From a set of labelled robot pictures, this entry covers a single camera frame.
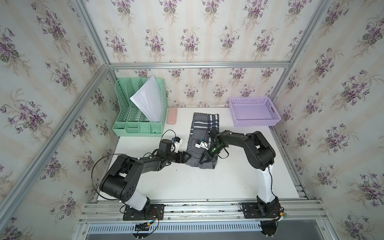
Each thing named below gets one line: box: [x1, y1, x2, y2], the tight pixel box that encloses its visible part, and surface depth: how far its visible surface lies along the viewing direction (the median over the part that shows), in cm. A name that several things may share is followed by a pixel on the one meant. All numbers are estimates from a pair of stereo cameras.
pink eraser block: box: [166, 107, 178, 125], surface depth 117 cm
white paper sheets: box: [129, 75, 164, 123], surface depth 98 cm
